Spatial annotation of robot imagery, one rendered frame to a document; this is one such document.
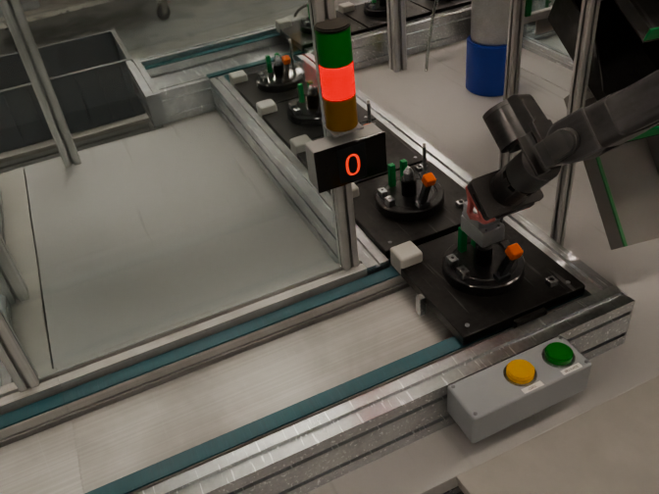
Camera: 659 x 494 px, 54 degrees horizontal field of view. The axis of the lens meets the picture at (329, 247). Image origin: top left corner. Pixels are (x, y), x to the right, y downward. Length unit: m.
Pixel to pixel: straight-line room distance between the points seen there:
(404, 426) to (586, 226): 0.67
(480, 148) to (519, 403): 0.89
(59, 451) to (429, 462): 0.56
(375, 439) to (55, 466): 0.48
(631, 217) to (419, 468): 0.57
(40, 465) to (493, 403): 0.68
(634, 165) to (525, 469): 0.57
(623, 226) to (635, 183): 0.08
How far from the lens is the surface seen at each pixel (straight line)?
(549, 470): 1.04
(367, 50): 2.24
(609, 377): 1.17
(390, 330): 1.13
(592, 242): 1.44
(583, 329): 1.12
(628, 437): 1.11
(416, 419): 1.01
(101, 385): 1.13
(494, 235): 1.09
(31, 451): 1.13
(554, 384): 1.02
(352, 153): 1.01
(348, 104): 0.97
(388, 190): 1.34
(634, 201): 1.25
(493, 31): 1.94
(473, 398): 0.98
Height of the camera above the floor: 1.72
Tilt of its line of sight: 38 degrees down
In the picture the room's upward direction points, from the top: 7 degrees counter-clockwise
